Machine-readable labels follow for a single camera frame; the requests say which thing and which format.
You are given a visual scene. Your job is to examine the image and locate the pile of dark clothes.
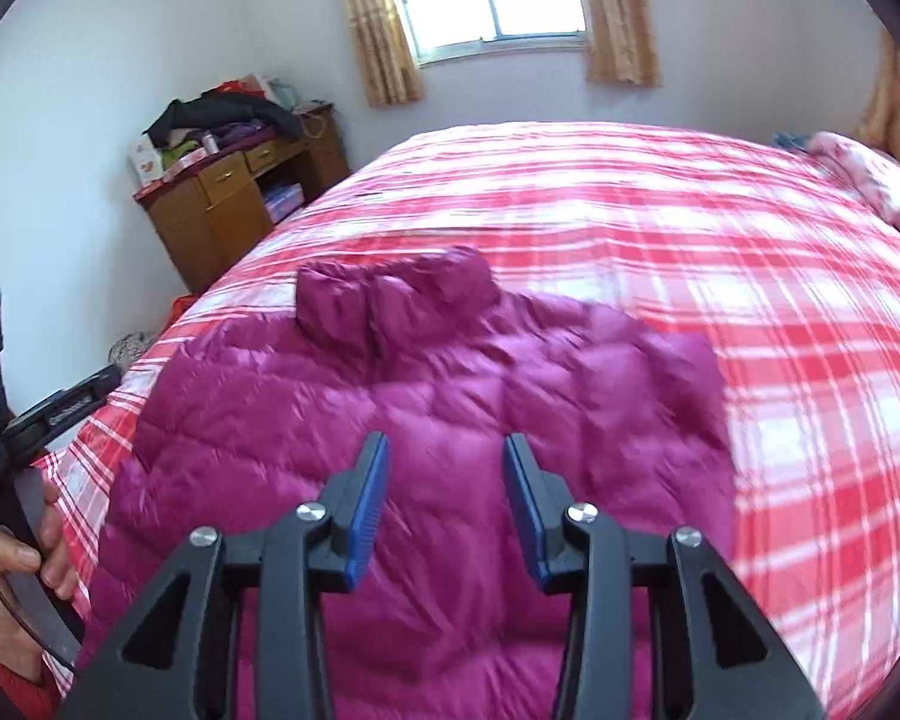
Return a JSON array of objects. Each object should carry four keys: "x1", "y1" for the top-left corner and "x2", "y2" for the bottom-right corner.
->
[{"x1": 146, "y1": 92, "x2": 305, "y2": 152}]

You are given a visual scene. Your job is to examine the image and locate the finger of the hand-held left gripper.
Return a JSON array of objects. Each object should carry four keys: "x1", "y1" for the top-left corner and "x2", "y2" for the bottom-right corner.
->
[{"x1": 7, "y1": 364, "x2": 125, "y2": 460}]

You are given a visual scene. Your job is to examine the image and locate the pink floral pillow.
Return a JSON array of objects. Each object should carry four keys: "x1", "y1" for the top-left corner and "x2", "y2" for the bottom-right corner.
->
[{"x1": 806, "y1": 131, "x2": 900, "y2": 245}]

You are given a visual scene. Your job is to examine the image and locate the person's left hand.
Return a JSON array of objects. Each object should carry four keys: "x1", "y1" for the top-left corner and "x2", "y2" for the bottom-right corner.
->
[{"x1": 0, "y1": 476, "x2": 80, "y2": 665}]

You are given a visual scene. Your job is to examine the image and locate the beige patterned curtain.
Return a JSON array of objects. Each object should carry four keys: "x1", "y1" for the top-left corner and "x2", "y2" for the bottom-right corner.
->
[
  {"x1": 859, "y1": 26, "x2": 900, "y2": 182},
  {"x1": 333, "y1": 0, "x2": 425, "y2": 108},
  {"x1": 574, "y1": 0, "x2": 662, "y2": 88}
]

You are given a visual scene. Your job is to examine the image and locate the wooden desk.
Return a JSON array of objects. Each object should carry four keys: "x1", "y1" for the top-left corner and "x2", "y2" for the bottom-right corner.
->
[{"x1": 133, "y1": 109, "x2": 352, "y2": 295}]

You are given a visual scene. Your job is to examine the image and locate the grey patterned cloth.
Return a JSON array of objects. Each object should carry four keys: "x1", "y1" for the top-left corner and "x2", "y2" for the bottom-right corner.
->
[{"x1": 109, "y1": 331, "x2": 152, "y2": 373}]

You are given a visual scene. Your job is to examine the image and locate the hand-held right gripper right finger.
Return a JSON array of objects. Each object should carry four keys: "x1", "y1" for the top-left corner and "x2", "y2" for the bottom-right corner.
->
[{"x1": 501, "y1": 433, "x2": 827, "y2": 720}]

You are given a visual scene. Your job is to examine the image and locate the magenta puffer jacket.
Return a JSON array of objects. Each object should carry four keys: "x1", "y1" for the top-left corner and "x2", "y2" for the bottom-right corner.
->
[{"x1": 82, "y1": 244, "x2": 737, "y2": 720}]

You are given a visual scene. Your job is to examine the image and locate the red plaid bed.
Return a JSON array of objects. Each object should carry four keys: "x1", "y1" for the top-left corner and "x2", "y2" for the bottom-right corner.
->
[{"x1": 41, "y1": 120, "x2": 900, "y2": 720}]

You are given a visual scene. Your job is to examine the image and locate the white patterned box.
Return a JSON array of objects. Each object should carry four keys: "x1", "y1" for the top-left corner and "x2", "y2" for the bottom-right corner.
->
[{"x1": 127, "y1": 135, "x2": 168, "y2": 190}]

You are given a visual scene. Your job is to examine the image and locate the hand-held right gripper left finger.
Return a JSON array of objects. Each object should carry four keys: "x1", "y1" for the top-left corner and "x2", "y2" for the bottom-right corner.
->
[{"x1": 58, "y1": 431, "x2": 391, "y2": 720}]

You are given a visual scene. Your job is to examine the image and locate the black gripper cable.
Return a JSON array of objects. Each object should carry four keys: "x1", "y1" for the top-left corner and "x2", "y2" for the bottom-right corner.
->
[{"x1": 0, "y1": 514, "x2": 77, "y2": 674}]

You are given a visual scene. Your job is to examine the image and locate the red bag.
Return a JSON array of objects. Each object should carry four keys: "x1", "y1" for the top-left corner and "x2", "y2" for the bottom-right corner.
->
[{"x1": 217, "y1": 73, "x2": 272, "y2": 100}]

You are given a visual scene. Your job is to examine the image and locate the stack of blue packets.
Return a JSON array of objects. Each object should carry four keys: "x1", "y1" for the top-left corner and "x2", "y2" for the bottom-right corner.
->
[{"x1": 262, "y1": 184, "x2": 305, "y2": 224}]

